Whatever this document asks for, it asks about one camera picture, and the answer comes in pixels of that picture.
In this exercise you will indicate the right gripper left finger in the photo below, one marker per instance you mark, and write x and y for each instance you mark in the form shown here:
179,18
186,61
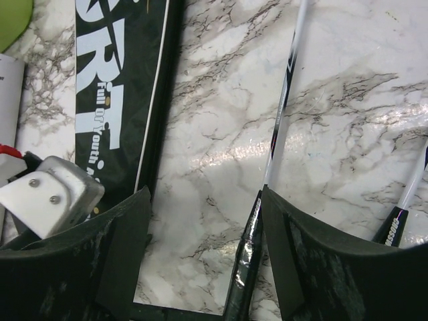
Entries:
88,272

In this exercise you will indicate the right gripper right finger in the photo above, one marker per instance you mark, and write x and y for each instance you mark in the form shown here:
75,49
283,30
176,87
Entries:
323,273

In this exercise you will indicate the white shuttlecock tube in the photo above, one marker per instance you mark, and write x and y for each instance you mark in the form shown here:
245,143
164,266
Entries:
12,72

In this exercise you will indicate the black racket cover bag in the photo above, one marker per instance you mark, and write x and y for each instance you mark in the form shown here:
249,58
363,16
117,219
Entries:
126,59

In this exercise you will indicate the green plastic basket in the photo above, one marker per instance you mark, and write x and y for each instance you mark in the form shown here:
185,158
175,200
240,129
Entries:
15,18

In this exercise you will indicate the badminton racket left handle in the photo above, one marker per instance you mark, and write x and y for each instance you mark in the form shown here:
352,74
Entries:
250,247

